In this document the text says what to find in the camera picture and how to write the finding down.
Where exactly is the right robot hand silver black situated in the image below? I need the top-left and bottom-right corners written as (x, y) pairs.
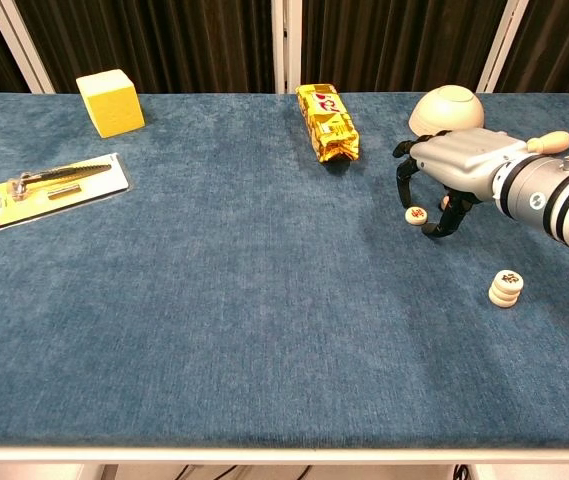
top-left (392, 128), bottom-right (529, 242)

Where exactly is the cream chess piece red character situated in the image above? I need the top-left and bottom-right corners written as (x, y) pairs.
top-left (404, 205), bottom-right (430, 227)
top-left (488, 282), bottom-right (523, 301)

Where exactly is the beige upturned bowl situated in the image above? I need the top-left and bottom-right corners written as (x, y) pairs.
top-left (408, 84), bottom-right (486, 138)

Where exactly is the wooden roller massager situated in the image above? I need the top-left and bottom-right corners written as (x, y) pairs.
top-left (526, 130), bottom-right (569, 154)

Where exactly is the yellow foil snack packet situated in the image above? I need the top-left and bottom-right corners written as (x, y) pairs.
top-left (295, 83), bottom-right (362, 164)

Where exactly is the blue velvet table cover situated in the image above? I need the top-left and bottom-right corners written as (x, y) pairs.
top-left (0, 91), bottom-right (569, 450)

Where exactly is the dark pleated curtain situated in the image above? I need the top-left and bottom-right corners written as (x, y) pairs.
top-left (0, 0), bottom-right (569, 99)

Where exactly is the yellow cube box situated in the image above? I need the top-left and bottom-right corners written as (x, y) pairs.
top-left (75, 69), bottom-right (146, 139)

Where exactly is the saw blade blister pack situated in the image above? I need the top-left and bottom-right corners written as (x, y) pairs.
top-left (0, 152), bottom-right (131, 237)

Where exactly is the white frame post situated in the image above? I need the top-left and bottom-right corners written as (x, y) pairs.
top-left (0, 0), bottom-right (57, 95)
top-left (475, 0), bottom-right (531, 94)
top-left (270, 0), bottom-right (305, 95)

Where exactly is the white table frame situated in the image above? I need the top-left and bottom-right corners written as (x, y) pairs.
top-left (0, 445), bottom-right (569, 480)

